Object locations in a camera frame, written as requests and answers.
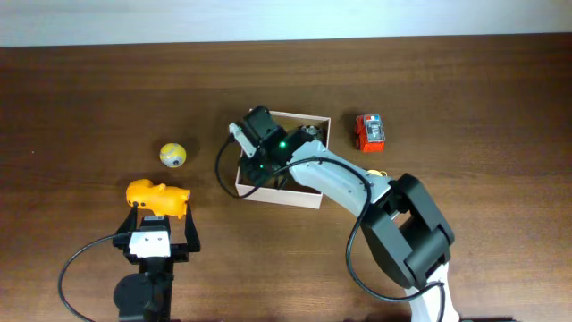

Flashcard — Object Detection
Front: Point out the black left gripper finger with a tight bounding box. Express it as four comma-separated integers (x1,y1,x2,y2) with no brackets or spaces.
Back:
115,201,139,234
184,202,199,245

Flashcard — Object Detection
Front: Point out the small red toy truck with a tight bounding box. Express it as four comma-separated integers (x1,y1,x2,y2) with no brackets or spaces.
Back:
355,114,385,152

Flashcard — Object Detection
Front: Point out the red toy car grey top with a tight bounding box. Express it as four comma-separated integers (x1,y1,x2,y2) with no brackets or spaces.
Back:
300,125,324,141

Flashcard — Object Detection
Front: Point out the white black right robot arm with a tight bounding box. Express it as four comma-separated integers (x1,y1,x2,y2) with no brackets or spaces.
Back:
229,124,460,321

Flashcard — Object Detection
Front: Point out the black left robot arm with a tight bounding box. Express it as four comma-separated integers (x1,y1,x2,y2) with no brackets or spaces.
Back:
113,201,201,322

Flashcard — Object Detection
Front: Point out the pink open cardboard box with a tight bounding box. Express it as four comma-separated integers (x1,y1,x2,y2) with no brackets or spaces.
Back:
245,111,331,209

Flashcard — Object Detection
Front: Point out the orange plastic toy animal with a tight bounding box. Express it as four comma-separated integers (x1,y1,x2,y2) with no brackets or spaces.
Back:
126,179,190,219

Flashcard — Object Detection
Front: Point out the yellow grey toy ball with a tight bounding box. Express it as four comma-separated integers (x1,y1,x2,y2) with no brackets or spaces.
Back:
159,143,187,168

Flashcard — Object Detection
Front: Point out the yellow ball wooden stick toy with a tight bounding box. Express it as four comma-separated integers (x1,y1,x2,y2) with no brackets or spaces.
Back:
367,169,388,177

